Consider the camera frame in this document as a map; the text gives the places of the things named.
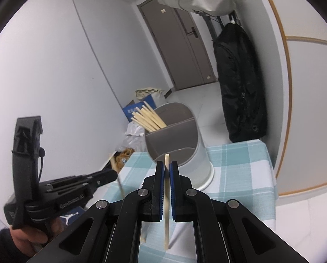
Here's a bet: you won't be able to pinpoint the teal checked tablecloth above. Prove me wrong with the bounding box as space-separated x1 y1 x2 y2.
117 140 276 263

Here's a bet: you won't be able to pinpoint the beige cloth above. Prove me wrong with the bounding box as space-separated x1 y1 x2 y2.
135 88 162 100

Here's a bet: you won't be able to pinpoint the clear plastic bags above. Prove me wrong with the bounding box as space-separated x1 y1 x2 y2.
120 135 145 154

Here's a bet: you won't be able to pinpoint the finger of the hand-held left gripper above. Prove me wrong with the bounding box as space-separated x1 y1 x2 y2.
44 169 118 188
47 183 98 198

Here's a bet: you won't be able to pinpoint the grey entrance door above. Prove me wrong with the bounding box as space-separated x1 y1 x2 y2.
137 0 217 91

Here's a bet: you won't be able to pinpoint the black backpack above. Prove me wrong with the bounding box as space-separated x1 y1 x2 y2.
212 22 268 143

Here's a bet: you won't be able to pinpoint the white divided utensil holder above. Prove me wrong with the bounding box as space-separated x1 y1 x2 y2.
144 102 215 191

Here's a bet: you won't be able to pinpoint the group of bamboo chopsticks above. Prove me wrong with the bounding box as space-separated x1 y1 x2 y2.
131 101 168 132

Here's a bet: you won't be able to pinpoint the blue cardboard box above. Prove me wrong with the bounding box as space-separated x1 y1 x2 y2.
122 94 156 122

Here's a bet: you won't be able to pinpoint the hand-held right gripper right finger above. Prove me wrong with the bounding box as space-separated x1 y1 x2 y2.
169 161 309 263

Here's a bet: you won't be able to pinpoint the person's left hand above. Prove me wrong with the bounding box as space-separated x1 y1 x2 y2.
10 217 67 252

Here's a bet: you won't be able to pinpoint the white panel with gold trim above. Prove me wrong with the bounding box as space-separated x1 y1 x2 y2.
257 0 327 198

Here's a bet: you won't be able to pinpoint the blue shoe box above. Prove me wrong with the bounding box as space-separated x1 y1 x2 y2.
60 210 83 225

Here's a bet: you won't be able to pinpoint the single bamboo chopstick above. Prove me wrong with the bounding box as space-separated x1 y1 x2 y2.
163 154 170 250

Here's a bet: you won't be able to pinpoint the person's left forearm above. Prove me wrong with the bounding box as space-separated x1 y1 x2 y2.
0 226 32 263

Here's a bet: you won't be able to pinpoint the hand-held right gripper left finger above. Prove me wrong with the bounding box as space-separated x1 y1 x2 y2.
27 161 164 263

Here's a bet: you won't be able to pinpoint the black metal frame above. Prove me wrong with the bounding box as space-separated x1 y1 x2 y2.
200 13 222 40

